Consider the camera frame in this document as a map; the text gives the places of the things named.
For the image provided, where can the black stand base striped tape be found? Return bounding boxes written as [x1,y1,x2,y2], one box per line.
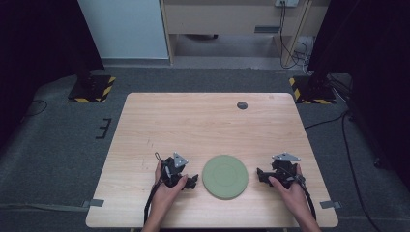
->
[67,66,117,104]
[288,72,337,105]

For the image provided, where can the long black floor cable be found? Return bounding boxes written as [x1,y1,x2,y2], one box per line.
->
[304,109,376,232]

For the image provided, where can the short black floor cable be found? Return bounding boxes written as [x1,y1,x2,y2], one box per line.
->
[25,99,48,118]

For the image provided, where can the grey tape strip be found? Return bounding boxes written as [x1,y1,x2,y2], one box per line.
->
[82,198,105,208]
[319,200,342,210]

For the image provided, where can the person's right hand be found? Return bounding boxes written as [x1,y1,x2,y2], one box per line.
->
[268,163,312,220]

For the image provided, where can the black hanging power cables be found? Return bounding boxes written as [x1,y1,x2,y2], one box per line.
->
[278,1,312,71]

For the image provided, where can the hand-held gripper black cable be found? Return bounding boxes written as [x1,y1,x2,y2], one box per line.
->
[143,152,163,226]
[289,172,318,223]

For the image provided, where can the black curtain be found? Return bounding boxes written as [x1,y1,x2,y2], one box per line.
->
[0,0,105,149]
[307,0,410,191]

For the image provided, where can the left hand-held gripper black cable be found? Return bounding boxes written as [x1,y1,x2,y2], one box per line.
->
[143,152,163,226]

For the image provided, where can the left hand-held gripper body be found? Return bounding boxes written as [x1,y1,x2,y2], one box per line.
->
[161,152,190,189]

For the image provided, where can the white power socket box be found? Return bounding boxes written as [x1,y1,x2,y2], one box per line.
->
[274,0,300,9]

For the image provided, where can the right hand-held gripper black cable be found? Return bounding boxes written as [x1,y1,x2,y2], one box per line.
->
[289,172,318,223]

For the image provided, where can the person's left hand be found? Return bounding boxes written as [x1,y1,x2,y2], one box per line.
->
[150,159,190,215]

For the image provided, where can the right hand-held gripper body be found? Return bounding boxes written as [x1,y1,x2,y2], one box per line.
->
[271,152,307,190]

